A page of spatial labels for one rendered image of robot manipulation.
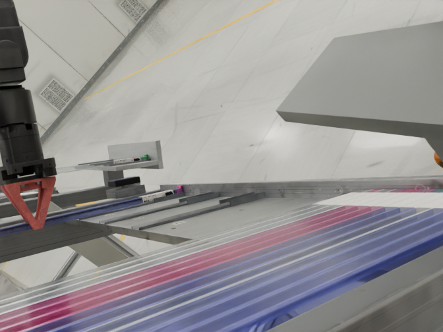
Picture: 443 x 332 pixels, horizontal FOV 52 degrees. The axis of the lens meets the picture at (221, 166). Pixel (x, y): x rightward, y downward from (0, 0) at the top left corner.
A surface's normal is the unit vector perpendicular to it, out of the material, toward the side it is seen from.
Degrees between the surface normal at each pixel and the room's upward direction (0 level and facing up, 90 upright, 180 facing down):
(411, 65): 0
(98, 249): 90
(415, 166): 0
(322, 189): 48
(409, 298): 90
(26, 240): 90
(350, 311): 43
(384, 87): 0
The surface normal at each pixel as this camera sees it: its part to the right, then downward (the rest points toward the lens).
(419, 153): -0.66, -0.62
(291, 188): -0.81, 0.16
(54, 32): 0.57, -0.04
